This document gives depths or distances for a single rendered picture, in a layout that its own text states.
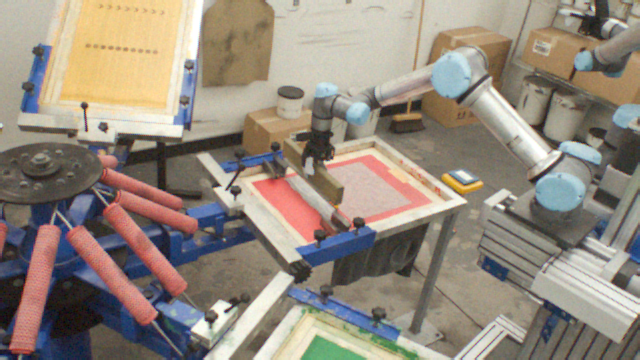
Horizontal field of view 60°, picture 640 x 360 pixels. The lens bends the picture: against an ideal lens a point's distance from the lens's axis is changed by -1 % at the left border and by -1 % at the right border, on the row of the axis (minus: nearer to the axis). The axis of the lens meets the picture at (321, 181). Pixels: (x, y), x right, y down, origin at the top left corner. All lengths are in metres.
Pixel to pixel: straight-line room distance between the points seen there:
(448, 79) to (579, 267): 0.67
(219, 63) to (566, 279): 2.85
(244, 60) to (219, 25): 0.33
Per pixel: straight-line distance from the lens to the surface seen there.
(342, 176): 2.29
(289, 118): 4.16
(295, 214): 2.02
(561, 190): 1.57
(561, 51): 5.04
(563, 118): 5.14
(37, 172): 1.57
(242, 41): 3.98
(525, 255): 1.85
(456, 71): 1.55
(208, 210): 1.86
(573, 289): 1.71
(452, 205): 2.21
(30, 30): 3.58
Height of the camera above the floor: 2.14
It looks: 32 degrees down
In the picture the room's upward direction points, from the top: 9 degrees clockwise
